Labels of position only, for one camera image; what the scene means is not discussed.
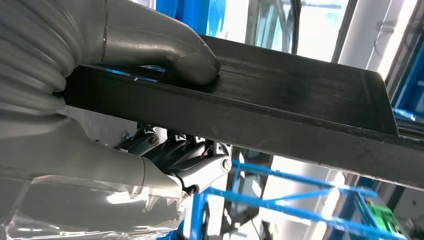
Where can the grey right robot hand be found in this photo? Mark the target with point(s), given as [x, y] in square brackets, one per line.
[66, 159]

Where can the blue metal shelf rack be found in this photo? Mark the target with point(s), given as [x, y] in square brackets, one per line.
[285, 209]

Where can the green plastic crate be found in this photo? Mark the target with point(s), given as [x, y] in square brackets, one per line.
[384, 218]

